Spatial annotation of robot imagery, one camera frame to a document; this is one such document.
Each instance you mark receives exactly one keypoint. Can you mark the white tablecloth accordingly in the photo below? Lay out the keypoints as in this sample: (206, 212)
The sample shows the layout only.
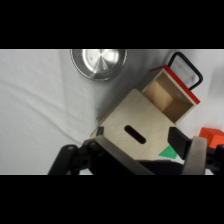
(43, 106)

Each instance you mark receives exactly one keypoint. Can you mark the wooden box with slot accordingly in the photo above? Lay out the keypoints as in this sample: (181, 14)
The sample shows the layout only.
(133, 126)

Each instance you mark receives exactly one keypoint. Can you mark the green toy block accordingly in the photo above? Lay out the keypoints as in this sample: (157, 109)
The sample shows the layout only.
(168, 152)

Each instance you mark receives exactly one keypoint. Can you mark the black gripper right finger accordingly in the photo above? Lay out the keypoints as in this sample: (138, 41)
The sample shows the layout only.
(193, 156)

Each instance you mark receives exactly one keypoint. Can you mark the round metal bowl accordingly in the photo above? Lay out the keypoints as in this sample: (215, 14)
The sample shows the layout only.
(99, 63)

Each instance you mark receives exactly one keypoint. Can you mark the orange object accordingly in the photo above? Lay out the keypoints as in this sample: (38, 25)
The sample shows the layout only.
(213, 136)

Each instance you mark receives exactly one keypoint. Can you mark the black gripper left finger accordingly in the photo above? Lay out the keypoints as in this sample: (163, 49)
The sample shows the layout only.
(115, 155)

